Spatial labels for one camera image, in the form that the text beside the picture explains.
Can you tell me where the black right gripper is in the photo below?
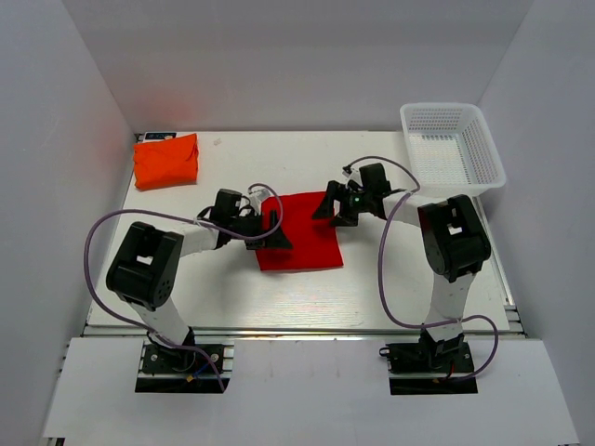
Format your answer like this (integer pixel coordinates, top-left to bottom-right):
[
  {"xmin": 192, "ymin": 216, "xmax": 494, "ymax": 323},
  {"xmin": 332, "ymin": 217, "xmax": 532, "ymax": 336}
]
[{"xmin": 311, "ymin": 180, "xmax": 373, "ymax": 227}]

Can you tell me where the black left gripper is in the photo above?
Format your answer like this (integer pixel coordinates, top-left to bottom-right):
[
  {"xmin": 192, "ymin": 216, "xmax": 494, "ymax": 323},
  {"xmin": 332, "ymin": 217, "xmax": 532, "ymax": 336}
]
[{"xmin": 230, "ymin": 209, "xmax": 292, "ymax": 250}]

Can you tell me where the red t-shirt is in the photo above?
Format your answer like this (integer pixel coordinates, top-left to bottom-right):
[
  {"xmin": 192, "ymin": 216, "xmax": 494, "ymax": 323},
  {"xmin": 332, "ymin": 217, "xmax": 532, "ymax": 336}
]
[{"xmin": 256, "ymin": 191, "xmax": 343, "ymax": 272}]

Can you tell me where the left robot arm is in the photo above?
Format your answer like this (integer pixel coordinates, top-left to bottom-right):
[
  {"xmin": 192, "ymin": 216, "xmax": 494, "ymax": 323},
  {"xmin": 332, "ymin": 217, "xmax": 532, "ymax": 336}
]
[{"xmin": 106, "ymin": 204, "xmax": 293, "ymax": 371}]

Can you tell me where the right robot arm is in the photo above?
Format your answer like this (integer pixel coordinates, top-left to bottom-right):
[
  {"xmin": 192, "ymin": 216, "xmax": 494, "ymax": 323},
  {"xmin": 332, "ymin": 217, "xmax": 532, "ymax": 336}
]
[{"xmin": 311, "ymin": 180, "xmax": 492, "ymax": 376}]

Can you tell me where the folded orange t-shirt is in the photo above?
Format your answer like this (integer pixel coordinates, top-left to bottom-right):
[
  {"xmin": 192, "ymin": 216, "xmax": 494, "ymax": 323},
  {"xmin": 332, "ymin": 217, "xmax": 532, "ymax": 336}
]
[{"xmin": 133, "ymin": 134, "xmax": 199, "ymax": 191}]

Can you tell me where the white plastic basket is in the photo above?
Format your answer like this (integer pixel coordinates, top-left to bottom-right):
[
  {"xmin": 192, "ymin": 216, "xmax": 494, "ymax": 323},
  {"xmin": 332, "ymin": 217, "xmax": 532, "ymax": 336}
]
[{"xmin": 400, "ymin": 102, "xmax": 507, "ymax": 198}]

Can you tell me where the blue label sticker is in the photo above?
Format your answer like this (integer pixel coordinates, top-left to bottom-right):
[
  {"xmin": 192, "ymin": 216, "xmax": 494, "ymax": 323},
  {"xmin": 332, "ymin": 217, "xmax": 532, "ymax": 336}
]
[{"xmin": 143, "ymin": 132, "xmax": 177, "ymax": 141}]

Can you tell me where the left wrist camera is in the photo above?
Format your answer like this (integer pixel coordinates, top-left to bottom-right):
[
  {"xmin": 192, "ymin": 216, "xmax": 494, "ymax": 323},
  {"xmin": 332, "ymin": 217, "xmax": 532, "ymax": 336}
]
[{"xmin": 209, "ymin": 189, "xmax": 243, "ymax": 223}]

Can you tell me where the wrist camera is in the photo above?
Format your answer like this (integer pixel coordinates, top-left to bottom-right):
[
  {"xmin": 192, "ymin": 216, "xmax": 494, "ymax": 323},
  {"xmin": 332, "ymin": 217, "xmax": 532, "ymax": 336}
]
[
  {"xmin": 209, "ymin": 189, "xmax": 243, "ymax": 223},
  {"xmin": 359, "ymin": 163, "xmax": 391, "ymax": 196}
]

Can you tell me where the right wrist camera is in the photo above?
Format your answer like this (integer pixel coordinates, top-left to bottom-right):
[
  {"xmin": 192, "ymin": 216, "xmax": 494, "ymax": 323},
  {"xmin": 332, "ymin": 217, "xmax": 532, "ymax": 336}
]
[{"xmin": 359, "ymin": 163, "xmax": 391, "ymax": 196}]

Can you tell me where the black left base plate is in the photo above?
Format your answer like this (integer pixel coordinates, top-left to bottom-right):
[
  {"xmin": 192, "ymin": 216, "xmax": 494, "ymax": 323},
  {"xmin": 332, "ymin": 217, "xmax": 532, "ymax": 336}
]
[{"xmin": 135, "ymin": 342, "xmax": 233, "ymax": 395}]

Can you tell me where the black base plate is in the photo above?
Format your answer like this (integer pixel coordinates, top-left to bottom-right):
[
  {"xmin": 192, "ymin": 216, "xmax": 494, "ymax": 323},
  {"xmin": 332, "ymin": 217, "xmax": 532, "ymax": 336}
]
[
  {"xmin": 378, "ymin": 342, "xmax": 479, "ymax": 396},
  {"xmin": 135, "ymin": 342, "xmax": 233, "ymax": 395}
]

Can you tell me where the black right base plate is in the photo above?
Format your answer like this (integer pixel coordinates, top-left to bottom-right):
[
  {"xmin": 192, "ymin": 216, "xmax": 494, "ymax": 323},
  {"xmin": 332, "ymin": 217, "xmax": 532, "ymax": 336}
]
[{"xmin": 378, "ymin": 342, "xmax": 479, "ymax": 396}]

